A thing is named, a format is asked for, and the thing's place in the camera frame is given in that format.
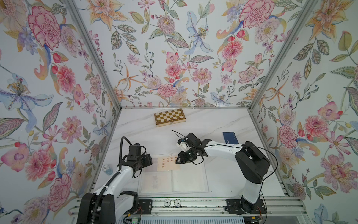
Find wooden folding chess board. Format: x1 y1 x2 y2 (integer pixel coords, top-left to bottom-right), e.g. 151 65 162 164
154 109 186 127

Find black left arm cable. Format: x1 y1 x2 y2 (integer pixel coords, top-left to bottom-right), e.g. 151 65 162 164
89 136 132 224

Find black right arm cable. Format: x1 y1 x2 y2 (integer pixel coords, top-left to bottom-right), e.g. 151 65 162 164
171 129 279 224

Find white photo album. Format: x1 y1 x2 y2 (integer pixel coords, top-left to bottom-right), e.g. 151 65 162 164
138 154 209 195

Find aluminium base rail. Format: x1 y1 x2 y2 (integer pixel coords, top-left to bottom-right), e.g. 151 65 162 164
139 196 307 217

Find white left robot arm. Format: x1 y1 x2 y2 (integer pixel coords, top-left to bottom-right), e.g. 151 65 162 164
76 143 153 224

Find small blue white object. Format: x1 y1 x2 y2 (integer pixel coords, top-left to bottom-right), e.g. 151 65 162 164
102 164 114 176

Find aluminium corner post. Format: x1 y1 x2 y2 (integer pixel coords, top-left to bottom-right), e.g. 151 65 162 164
248 1 315 112
64 0 122 112

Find aluminium corner post left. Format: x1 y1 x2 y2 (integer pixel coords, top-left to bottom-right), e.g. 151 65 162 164
64 0 122 112

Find dark blue card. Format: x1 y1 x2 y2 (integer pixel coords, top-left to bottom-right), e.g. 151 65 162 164
223 132 239 145

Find aluminium corner post right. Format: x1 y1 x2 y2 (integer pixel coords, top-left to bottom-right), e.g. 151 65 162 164
248 1 315 112

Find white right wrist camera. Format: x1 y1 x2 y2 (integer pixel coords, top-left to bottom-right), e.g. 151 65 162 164
176 139 189 152

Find beige card red characters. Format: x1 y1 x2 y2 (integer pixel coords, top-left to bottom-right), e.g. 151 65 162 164
142 172 172 193

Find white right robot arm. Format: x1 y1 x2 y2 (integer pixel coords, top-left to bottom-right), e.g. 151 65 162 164
175 133 271 205

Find pale beige card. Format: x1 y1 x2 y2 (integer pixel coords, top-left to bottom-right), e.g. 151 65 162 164
157 156 180 172

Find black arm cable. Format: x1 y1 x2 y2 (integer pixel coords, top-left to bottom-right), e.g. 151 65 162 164
89 136 132 224
171 129 279 224

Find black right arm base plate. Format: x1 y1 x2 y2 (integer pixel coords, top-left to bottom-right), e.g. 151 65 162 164
224 198 267 215

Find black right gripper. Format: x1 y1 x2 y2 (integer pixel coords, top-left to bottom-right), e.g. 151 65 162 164
174 148 198 164

